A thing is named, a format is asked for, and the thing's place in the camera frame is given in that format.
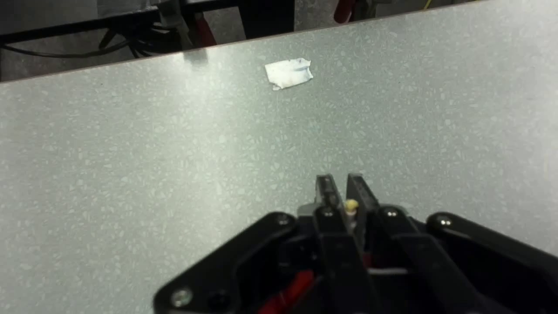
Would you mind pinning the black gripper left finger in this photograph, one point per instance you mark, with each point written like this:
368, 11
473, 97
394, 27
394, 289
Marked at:
333, 250

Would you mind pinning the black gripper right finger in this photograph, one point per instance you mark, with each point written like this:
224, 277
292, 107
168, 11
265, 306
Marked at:
419, 256

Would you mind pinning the red and white marker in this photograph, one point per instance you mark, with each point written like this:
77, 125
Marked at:
351, 207

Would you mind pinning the small white paper scrap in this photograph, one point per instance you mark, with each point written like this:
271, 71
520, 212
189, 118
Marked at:
288, 74

